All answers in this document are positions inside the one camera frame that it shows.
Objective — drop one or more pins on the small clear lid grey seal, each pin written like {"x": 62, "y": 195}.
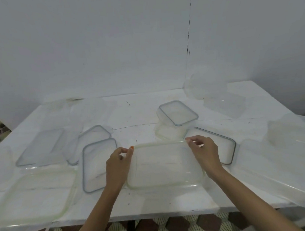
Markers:
{"x": 178, "y": 113}

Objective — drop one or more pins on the black table leg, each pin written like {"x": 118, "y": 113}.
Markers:
{"x": 130, "y": 229}

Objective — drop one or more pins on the person's right hand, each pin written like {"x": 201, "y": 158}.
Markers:
{"x": 208, "y": 157}

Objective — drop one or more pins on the large clear plastic lid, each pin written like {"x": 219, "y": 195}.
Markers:
{"x": 273, "y": 169}

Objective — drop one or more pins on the person's right forearm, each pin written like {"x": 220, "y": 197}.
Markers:
{"x": 249, "y": 203}

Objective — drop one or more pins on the person's left hand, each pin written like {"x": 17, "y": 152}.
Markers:
{"x": 117, "y": 171}

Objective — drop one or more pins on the clear plastic container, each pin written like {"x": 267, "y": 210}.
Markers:
{"x": 225, "y": 104}
{"x": 204, "y": 88}
{"x": 292, "y": 130}
{"x": 59, "y": 114}

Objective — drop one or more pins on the rectangular clear glass dish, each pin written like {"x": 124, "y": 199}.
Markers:
{"x": 164, "y": 166}

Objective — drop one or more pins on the large clear glass dish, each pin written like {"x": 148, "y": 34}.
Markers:
{"x": 37, "y": 197}

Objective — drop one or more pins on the clear lid with grey seal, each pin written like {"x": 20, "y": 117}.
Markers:
{"x": 225, "y": 146}
{"x": 92, "y": 135}
{"x": 95, "y": 162}
{"x": 40, "y": 149}

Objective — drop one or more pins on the person's right thumb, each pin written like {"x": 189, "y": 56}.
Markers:
{"x": 193, "y": 149}

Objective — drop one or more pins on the person's left forearm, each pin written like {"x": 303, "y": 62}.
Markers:
{"x": 98, "y": 212}

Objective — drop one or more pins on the small clear glass container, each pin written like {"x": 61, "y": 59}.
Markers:
{"x": 165, "y": 131}

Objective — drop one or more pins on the person's left thumb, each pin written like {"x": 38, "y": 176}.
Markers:
{"x": 129, "y": 156}

